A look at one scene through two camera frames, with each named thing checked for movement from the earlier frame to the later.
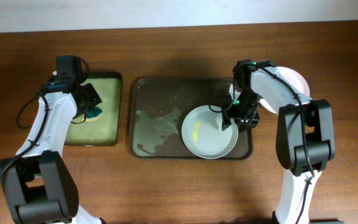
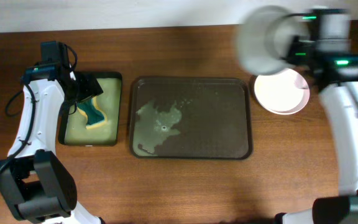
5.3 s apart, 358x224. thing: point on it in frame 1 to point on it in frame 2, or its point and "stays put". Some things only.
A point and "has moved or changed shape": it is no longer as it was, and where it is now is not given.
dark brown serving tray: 158,107 stays put
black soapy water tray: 105,131 stays put
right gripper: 250,122 to 294,44
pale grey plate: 202,133 to 264,34
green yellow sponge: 94,114 has moved or changed shape
